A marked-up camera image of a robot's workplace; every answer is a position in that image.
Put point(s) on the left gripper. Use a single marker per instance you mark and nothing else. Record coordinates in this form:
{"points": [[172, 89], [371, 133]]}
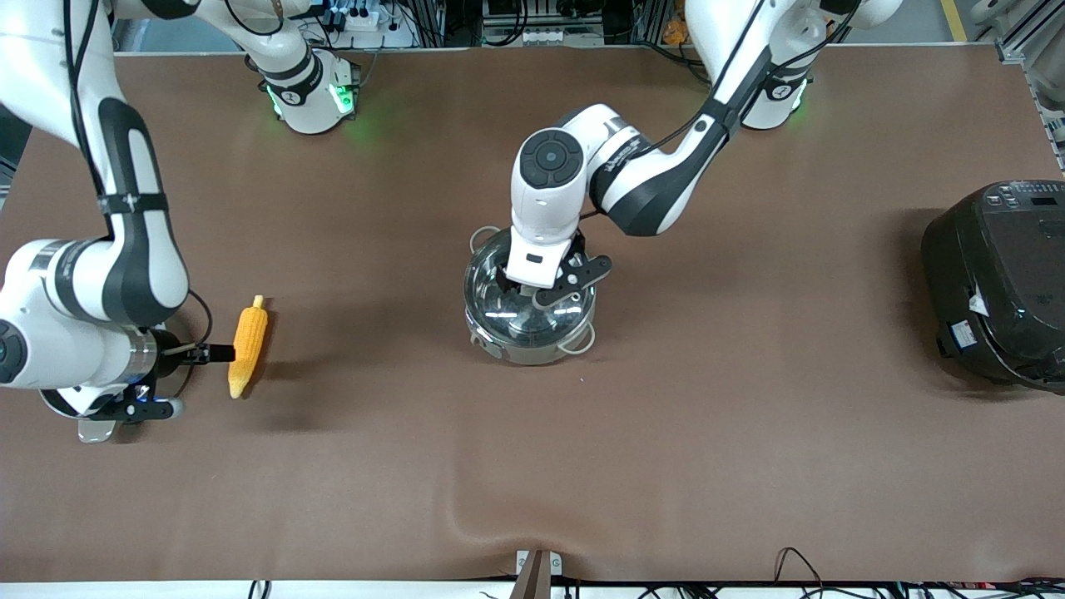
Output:
{"points": [[506, 284]]}

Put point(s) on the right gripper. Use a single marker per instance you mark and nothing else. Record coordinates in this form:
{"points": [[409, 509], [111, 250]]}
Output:
{"points": [[169, 347]]}

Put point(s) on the yellow corn cob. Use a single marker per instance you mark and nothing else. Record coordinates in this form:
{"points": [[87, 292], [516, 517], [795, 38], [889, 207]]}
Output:
{"points": [[248, 345]]}

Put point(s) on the glass pot lid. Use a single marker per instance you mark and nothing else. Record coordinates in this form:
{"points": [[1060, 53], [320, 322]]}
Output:
{"points": [[499, 316]]}

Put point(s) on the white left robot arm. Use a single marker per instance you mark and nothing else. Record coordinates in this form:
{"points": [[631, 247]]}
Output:
{"points": [[657, 191]]}

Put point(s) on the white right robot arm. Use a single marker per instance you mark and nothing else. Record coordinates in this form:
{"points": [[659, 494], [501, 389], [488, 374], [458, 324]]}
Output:
{"points": [[133, 249]]}

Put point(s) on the stainless steel pot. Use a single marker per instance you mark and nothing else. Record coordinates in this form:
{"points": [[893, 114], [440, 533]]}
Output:
{"points": [[532, 353]]}

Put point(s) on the small steel pan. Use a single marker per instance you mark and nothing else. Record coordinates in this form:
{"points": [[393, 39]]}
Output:
{"points": [[98, 431]]}

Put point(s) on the brown table mat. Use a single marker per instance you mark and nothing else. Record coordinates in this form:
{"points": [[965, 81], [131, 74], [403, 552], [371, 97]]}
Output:
{"points": [[666, 457]]}

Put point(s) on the small white power strip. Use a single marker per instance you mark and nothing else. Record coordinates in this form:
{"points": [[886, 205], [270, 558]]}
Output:
{"points": [[545, 37]]}

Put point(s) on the white power strip with plugs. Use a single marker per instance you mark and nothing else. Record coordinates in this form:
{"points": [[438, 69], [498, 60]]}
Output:
{"points": [[370, 33]]}

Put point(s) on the pile of orange buns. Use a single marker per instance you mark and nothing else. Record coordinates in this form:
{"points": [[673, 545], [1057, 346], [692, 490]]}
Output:
{"points": [[674, 32]]}

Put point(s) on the black rice cooker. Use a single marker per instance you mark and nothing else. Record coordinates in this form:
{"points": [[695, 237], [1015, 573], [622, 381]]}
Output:
{"points": [[998, 283]]}

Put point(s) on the white table edge bracket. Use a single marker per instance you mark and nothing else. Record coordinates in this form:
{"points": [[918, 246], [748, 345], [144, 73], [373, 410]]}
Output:
{"points": [[537, 570]]}

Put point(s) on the aluminium frame profile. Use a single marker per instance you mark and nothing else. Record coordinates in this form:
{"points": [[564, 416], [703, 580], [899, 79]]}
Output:
{"points": [[1027, 58]]}

